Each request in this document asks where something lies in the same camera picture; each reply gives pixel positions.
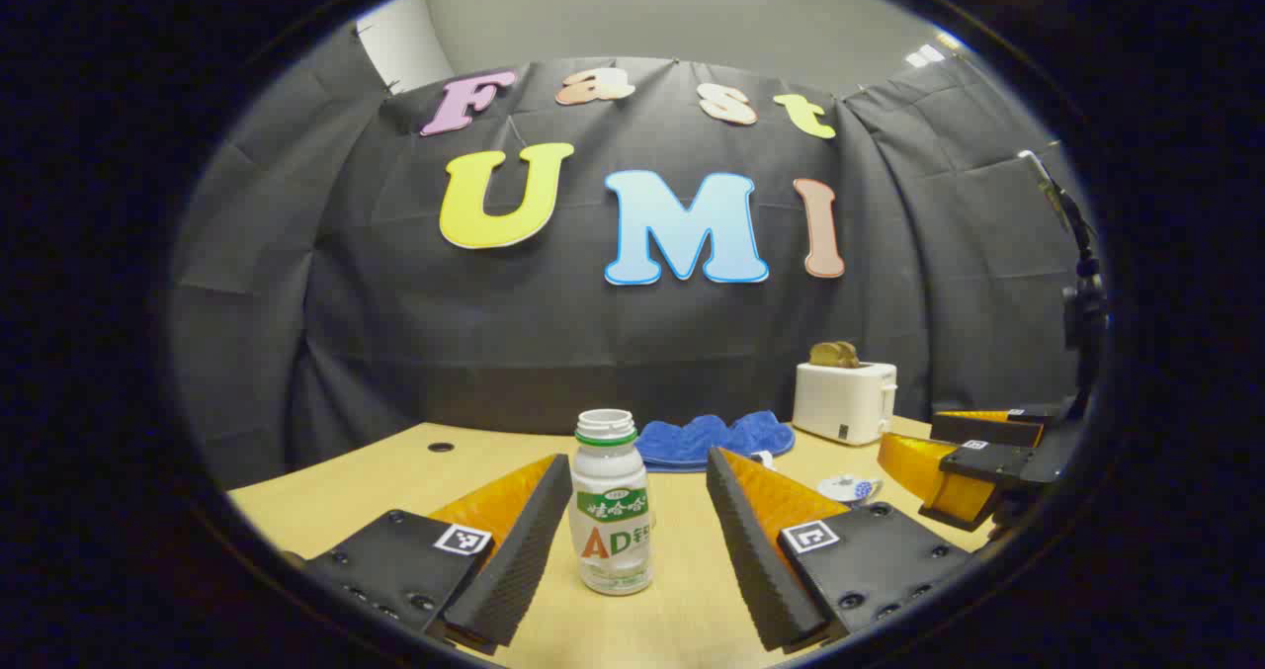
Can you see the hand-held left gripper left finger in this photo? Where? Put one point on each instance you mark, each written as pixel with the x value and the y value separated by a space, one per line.
pixel 524 560

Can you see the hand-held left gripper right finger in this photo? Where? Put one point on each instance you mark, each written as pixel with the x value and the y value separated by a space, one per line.
pixel 751 560

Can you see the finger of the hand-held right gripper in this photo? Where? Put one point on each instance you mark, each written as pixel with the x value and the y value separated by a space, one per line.
pixel 998 461
pixel 988 428

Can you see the white water bottle green label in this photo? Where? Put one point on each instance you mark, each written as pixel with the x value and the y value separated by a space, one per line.
pixel 613 541

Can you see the blue towel cloth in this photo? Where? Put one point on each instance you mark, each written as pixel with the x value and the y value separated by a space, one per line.
pixel 692 442

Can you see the white toaster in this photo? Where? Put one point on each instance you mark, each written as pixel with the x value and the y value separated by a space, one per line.
pixel 840 402

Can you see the black backdrop cloth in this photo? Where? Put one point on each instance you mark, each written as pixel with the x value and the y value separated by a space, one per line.
pixel 593 353

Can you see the small ceiling light panel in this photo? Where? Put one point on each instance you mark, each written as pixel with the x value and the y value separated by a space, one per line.
pixel 929 53

